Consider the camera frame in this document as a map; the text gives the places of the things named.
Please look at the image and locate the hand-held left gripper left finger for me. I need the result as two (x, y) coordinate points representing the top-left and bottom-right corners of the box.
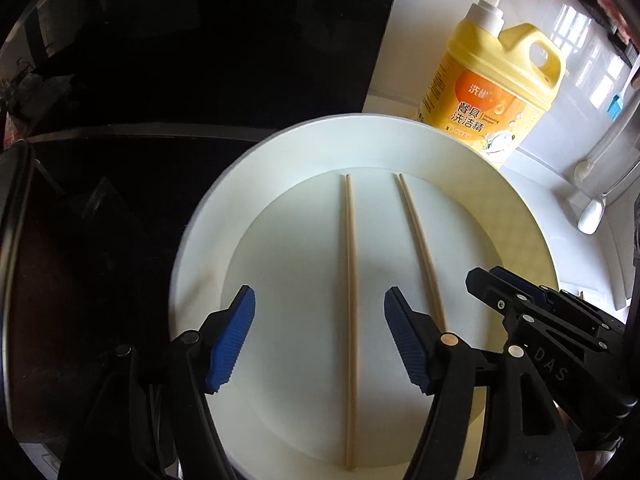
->
(60, 285), (257, 480)

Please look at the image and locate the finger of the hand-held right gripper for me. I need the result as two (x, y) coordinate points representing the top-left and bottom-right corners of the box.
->
(466, 268), (637, 412)
(490, 265), (627, 357)

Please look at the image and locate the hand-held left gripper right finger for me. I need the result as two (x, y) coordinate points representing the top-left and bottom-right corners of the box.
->
(384, 286), (583, 480)

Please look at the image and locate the light wooden chopstick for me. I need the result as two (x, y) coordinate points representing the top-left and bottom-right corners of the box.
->
(393, 173), (448, 334)
(343, 173), (357, 458)

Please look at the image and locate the white round plastic basin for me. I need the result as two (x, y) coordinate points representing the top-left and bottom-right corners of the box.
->
(169, 112), (560, 480)

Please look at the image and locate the white plastic cutting board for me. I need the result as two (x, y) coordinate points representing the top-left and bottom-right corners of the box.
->
(500, 166), (632, 313)

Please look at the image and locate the metal cooking spatula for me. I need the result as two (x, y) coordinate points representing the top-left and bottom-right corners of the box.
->
(578, 157), (640, 235)

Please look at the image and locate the yellow dish soap pump bottle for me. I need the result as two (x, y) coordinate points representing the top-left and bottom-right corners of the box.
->
(417, 0), (567, 171)

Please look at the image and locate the blue silicone basting brush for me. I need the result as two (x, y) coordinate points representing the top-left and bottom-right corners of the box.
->
(608, 55), (640, 120)

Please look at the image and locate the black glass cooktop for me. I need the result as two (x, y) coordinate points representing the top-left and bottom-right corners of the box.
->
(0, 0), (407, 466)

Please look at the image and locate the white-handled bottle brush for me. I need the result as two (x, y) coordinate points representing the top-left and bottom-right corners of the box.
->
(573, 102), (639, 184)

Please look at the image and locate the wall-mounted utensil rack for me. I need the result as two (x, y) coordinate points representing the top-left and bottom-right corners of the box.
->
(572, 0), (640, 68)

